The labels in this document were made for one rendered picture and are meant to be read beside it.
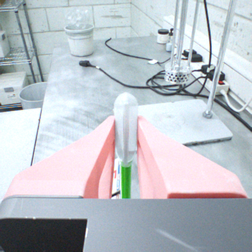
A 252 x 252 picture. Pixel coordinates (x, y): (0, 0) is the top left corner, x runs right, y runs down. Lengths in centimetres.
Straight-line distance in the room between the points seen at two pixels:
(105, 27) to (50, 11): 56
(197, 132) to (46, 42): 221
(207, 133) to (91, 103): 38
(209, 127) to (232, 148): 9
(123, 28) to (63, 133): 209
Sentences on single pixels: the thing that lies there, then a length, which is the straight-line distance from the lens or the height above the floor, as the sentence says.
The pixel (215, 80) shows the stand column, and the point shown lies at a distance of 66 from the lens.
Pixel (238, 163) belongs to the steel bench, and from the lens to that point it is 61.
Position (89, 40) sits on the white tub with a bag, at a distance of 117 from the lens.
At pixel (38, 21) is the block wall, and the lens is 261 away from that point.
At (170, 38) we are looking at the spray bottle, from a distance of 121.
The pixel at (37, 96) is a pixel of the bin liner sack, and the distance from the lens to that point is 215.
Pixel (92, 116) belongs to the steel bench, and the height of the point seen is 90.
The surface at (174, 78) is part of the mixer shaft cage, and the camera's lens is 58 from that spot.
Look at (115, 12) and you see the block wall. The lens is 260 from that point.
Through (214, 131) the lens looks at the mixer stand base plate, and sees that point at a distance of 66.
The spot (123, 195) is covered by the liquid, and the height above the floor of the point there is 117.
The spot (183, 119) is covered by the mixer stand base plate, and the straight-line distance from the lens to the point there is 69.
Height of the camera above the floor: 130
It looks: 37 degrees down
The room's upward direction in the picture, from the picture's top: 1 degrees counter-clockwise
